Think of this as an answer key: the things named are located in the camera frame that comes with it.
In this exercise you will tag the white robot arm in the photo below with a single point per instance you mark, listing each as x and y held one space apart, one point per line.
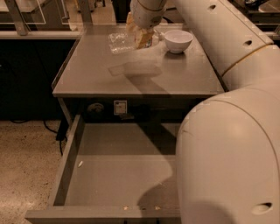
228 146

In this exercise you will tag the open grey top drawer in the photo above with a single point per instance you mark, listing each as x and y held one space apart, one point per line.
128 176

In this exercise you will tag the grey cabinet with top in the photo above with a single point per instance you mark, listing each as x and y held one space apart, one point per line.
93 71

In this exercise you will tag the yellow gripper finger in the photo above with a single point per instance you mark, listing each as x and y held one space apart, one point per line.
130 24
142 36

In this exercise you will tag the round grey wheel under top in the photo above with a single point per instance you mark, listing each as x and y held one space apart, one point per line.
95 108

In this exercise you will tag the white label tag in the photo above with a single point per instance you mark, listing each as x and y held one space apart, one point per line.
120 107

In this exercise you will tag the clear plastic water bottle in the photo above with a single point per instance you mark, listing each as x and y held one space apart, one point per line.
122 42

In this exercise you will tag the white ceramic bowl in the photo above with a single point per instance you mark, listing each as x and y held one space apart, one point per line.
177 41

